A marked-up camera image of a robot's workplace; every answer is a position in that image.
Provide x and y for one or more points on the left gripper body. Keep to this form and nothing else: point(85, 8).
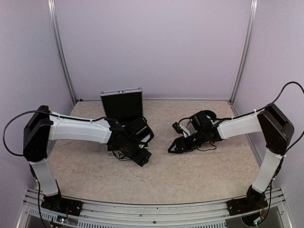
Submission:
point(129, 150)

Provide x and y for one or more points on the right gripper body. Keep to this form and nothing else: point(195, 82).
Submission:
point(199, 140)

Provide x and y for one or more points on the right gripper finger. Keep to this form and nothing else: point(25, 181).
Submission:
point(178, 144)
point(175, 149)

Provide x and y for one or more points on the aluminium poker case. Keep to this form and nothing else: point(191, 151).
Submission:
point(124, 105)

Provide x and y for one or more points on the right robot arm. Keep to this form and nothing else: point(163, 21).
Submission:
point(270, 122)

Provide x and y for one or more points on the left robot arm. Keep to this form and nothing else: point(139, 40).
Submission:
point(45, 126)

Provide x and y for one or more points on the black cup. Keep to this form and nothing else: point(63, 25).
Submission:
point(210, 114)

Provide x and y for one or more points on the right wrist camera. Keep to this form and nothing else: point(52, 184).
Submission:
point(181, 129)

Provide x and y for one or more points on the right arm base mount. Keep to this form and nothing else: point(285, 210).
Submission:
point(245, 205)

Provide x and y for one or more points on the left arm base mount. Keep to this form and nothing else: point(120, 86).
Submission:
point(62, 205)

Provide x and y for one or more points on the right aluminium corner post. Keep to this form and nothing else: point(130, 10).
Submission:
point(245, 50)

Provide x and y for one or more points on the aluminium corner post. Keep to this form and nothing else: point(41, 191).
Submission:
point(245, 50)
point(60, 50)

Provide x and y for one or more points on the left aluminium corner post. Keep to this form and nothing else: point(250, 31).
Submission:
point(60, 50)

